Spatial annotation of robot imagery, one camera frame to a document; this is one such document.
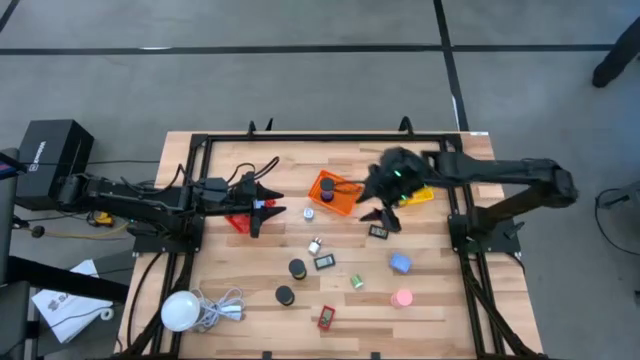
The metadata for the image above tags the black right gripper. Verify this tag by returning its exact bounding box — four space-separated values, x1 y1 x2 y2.
355 146 434 234

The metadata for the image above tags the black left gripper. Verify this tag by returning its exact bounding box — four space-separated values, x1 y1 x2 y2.
227 172 288 239

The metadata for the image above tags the glass jar black lid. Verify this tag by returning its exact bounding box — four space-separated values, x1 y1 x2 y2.
319 177 337 203

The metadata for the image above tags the light blue wall charger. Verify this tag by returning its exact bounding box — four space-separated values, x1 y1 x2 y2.
389 252 414 275

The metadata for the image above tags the black-capped hourglass green sand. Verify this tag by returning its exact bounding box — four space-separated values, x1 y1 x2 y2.
287 257 308 282
274 284 297 308

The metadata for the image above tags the pink-capped hourglass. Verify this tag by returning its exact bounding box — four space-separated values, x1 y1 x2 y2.
389 288 415 310

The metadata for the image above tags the red digital thermometer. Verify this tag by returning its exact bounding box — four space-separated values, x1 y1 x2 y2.
316 304 337 332

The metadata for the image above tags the red plastic basket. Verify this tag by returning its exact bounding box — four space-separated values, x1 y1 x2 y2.
223 198 277 235

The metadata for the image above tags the orange plastic basket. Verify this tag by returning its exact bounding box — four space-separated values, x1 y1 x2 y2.
306 169 364 217

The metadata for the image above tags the yellow plastic basket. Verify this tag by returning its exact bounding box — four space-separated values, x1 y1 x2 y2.
398 185 436 208

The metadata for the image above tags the white dome lamp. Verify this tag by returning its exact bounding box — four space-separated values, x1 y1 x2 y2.
159 289 202 333

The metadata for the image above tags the black metal stand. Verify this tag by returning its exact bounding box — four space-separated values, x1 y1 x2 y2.
0 147 131 360

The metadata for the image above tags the black cardboard box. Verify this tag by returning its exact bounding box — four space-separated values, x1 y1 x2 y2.
14 118 96 211

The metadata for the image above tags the white paper booklet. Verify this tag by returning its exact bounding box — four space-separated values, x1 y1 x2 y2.
30 258 115 345

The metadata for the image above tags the person's leg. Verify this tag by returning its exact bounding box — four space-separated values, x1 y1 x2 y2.
591 17 640 89

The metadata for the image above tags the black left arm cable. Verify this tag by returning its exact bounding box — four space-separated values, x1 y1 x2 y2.
169 155 281 194

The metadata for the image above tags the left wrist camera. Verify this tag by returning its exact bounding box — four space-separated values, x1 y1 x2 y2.
202 176 230 196

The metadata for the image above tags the black aluminium table frame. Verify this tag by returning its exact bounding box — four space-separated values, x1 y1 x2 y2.
117 115 549 360

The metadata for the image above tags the white cable bundle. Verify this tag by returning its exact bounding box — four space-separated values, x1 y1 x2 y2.
191 285 248 332

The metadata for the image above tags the black floor cable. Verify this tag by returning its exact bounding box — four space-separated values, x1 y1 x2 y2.
593 186 640 257

